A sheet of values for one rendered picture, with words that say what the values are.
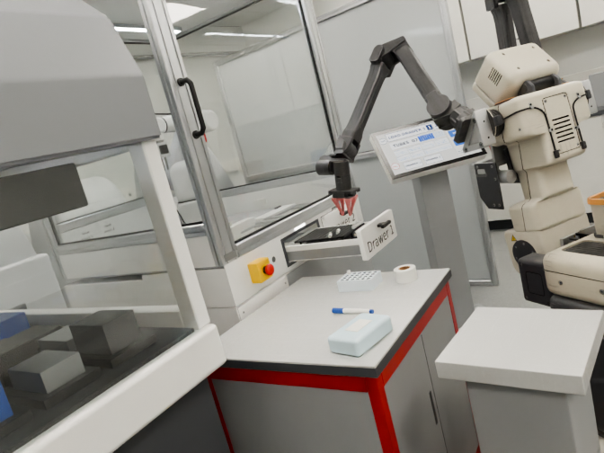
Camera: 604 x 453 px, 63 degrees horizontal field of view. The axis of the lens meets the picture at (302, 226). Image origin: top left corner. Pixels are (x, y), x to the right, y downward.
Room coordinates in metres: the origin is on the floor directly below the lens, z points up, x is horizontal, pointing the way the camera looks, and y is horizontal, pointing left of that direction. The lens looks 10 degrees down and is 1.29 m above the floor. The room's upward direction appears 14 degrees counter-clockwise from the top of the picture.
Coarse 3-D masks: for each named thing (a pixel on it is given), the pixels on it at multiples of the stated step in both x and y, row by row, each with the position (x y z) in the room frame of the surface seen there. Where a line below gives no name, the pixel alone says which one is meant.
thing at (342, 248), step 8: (296, 240) 1.94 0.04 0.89; (344, 240) 1.70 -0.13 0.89; (352, 240) 1.68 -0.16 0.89; (288, 248) 1.84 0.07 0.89; (296, 248) 1.82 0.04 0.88; (304, 248) 1.80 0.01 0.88; (312, 248) 1.78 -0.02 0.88; (320, 248) 1.76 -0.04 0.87; (328, 248) 1.74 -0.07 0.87; (336, 248) 1.72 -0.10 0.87; (344, 248) 1.70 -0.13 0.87; (352, 248) 1.68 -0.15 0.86; (288, 256) 1.84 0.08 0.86; (296, 256) 1.82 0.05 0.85; (304, 256) 1.80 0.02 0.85; (312, 256) 1.78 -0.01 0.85; (320, 256) 1.76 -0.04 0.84; (328, 256) 1.74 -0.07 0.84; (336, 256) 1.72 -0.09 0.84; (344, 256) 1.71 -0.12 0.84
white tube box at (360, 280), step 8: (352, 272) 1.62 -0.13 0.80; (360, 272) 1.60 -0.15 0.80; (368, 272) 1.58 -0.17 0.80; (376, 272) 1.55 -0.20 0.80; (344, 280) 1.55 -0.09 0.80; (352, 280) 1.53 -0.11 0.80; (360, 280) 1.52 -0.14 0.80; (368, 280) 1.50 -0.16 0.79; (376, 280) 1.53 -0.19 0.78; (344, 288) 1.55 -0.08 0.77; (352, 288) 1.54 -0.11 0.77; (360, 288) 1.52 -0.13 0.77; (368, 288) 1.51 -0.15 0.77
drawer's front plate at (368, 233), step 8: (384, 216) 1.81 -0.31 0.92; (392, 216) 1.87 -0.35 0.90; (368, 224) 1.71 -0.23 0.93; (376, 224) 1.75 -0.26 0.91; (392, 224) 1.86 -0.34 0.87; (360, 232) 1.64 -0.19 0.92; (368, 232) 1.68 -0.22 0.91; (376, 232) 1.73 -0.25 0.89; (360, 240) 1.64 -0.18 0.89; (368, 240) 1.67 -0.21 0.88; (376, 240) 1.72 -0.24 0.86; (384, 240) 1.78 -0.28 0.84; (360, 248) 1.65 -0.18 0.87; (368, 248) 1.66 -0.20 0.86; (376, 248) 1.71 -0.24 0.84; (368, 256) 1.65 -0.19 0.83
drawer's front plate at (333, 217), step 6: (336, 210) 2.17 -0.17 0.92; (354, 210) 2.31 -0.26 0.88; (324, 216) 2.09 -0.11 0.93; (330, 216) 2.12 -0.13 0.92; (336, 216) 2.17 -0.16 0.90; (342, 216) 2.21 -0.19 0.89; (348, 216) 2.25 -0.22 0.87; (354, 216) 2.30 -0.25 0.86; (324, 222) 2.08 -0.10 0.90; (330, 222) 2.11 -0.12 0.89; (336, 222) 2.15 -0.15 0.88; (348, 222) 2.24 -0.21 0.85; (354, 222) 2.29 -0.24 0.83
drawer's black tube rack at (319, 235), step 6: (318, 228) 2.00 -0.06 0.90; (324, 228) 1.97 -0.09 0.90; (330, 228) 1.94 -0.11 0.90; (336, 228) 1.91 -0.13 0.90; (342, 228) 1.88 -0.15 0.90; (348, 228) 1.85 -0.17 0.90; (312, 234) 1.92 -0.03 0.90; (318, 234) 1.90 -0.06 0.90; (324, 234) 1.87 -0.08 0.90; (336, 234) 1.81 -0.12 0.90; (342, 234) 1.79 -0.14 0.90; (300, 240) 1.86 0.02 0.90; (306, 240) 1.83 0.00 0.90; (312, 240) 1.82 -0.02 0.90; (318, 240) 1.81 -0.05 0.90; (324, 240) 1.89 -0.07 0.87; (330, 240) 1.86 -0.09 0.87; (336, 240) 1.84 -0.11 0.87
